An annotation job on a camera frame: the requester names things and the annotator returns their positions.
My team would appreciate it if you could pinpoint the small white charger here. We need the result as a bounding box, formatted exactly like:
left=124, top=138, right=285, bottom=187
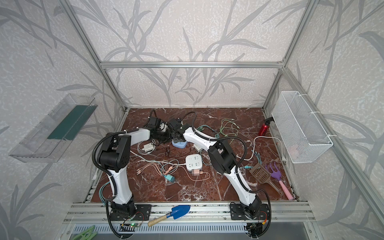
left=142, top=143, right=156, bottom=153

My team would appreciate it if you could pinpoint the white power strip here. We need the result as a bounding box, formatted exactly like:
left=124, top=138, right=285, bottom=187
left=186, top=154, right=203, bottom=172

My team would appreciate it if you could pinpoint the teal plug adapter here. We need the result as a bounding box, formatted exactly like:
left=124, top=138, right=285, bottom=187
left=164, top=175, right=176, bottom=183

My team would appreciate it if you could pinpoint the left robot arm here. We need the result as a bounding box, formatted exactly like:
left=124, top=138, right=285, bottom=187
left=92, top=117, right=170, bottom=205

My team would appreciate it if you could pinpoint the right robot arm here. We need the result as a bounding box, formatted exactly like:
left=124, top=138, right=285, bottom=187
left=167, top=119, right=262, bottom=220

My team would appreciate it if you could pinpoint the blue power strip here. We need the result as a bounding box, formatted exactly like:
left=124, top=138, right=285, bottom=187
left=172, top=140, right=188, bottom=149

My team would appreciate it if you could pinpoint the blue toy shovel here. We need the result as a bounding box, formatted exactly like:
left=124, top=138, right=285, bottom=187
left=148, top=205, right=191, bottom=227

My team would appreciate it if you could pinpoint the red spray bottle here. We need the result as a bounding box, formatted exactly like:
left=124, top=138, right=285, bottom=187
left=259, top=117, right=274, bottom=136

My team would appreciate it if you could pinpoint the brown toy sieve scoop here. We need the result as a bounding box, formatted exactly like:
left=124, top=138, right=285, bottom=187
left=250, top=163, right=283, bottom=196

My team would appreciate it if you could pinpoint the purple plastic toy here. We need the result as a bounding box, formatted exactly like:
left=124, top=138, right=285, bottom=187
left=265, top=162, right=294, bottom=201

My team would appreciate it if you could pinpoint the green plastic clip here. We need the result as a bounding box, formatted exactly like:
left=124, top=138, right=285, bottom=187
left=72, top=225, right=98, bottom=240

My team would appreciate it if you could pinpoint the pink multi-head cable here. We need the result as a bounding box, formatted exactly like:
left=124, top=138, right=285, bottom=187
left=135, top=161, right=211, bottom=182

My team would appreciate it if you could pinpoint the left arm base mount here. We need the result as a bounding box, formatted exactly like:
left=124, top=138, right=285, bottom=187
left=110, top=203, right=152, bottom=221

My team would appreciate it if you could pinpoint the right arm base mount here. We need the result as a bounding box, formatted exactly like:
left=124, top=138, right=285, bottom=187
left=229, top=202, right=270, bottom=221

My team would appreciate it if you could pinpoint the clear plastic wall tray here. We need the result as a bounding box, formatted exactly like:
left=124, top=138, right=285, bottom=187
left=9, top=94, right=98, bottom=163

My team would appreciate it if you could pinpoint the white power cord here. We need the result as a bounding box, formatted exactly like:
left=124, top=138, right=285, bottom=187
left=248, top=135, right=286, bottom=163

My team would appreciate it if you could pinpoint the white wire mesh basket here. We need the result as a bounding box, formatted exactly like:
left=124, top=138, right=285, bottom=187
left=272, top=91, right=333, bottom=164

